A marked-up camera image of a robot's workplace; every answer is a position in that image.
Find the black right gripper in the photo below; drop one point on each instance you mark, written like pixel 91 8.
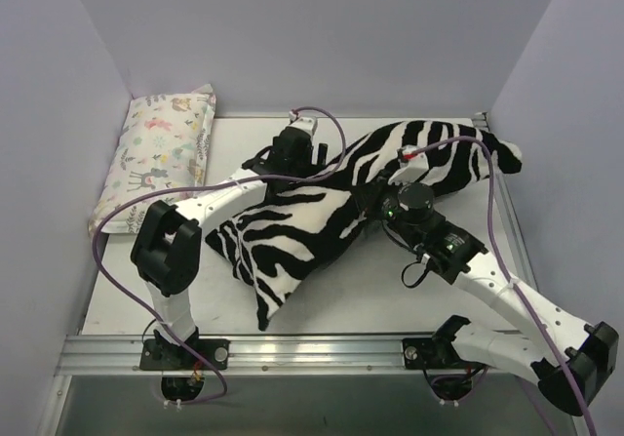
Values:
pixel 370 197

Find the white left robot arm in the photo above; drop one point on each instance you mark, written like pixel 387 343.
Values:
pixel 167 249

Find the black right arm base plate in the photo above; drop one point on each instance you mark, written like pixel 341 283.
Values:
pixel 423 353

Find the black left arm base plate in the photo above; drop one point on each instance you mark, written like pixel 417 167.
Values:
pixel 160 355

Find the zebra pillowcase with grey lining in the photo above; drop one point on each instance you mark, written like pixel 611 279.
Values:
pixel 277 244

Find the floral animal print pillow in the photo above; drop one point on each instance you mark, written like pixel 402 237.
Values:
pixel 164 143

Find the aluminium front rail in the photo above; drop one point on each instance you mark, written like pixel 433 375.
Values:
pixel 248 356

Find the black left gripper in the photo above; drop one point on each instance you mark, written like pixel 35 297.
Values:
pixel 281 161

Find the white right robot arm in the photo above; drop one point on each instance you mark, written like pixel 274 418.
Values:
pixel 565 357

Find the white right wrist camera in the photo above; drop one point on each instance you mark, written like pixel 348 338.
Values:
pixel 413 165

